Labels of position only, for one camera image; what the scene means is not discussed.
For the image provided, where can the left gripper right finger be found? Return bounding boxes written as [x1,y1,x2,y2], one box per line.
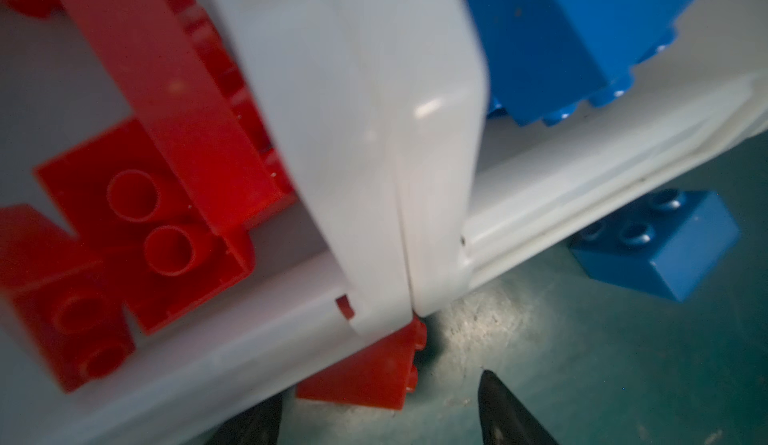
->
[478,370,558,445]

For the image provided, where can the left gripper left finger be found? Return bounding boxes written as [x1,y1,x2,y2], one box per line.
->
[205,394,283,445]

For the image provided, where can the red brick top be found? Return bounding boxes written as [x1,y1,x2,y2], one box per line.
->
[295,314,428,411]

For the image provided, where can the small blue brick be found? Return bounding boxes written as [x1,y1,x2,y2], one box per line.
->
[569,188,741,302]

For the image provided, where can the white middle bin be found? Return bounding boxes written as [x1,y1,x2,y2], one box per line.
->
[352,0,767,315]

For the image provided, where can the white bin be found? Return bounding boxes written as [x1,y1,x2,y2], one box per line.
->
[0,0,415,445]
[352,0,767,315]

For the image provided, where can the white left bin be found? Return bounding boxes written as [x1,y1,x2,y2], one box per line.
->
[0,0,415,445]

